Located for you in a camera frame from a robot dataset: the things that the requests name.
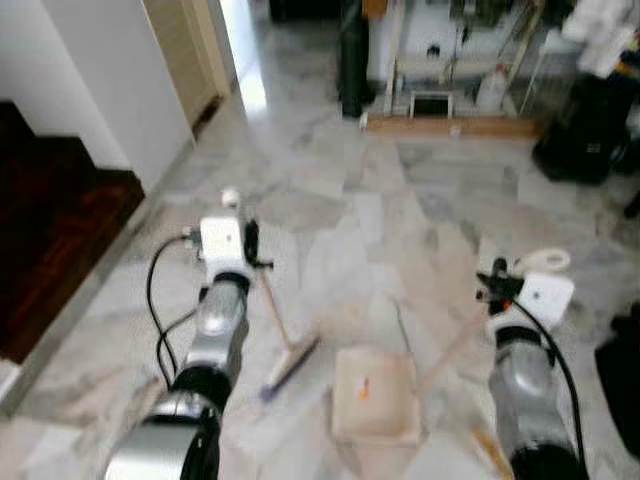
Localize beige long handled dustpan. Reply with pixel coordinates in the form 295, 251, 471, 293
330, 248, 572, 446

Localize long wooden plank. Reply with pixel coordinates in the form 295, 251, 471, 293
360, 114, 548, 139

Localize black canister vacuum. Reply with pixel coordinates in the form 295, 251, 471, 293
533, 72, 638, 186

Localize clear plastic jug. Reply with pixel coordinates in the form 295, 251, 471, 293
476, 64, 511, 114

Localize dark wooden stairs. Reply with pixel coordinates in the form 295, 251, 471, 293
0, 100, 147, 366

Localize light wooden door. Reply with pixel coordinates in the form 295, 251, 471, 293
143, 0, 236, 129

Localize black upright pipe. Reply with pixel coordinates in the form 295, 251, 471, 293
338, 0, 375, 119

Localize toilet roll pack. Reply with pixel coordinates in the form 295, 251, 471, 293
562, 0, 640, 81

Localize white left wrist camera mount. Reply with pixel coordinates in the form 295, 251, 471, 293
198, 215, 247, 277

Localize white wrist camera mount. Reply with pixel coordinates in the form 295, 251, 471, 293
198, 215, 247, 277
513, 272, 576, 331

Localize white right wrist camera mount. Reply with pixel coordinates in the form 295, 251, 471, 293
513, 272, 576, 331

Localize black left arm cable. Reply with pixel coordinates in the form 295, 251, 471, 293
146, 232, 203, 389

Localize black tablet with white frame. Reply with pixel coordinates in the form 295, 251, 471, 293
409, 90, 454, 119

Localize white frame work table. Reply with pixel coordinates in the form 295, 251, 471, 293
368, 0, 566, 118

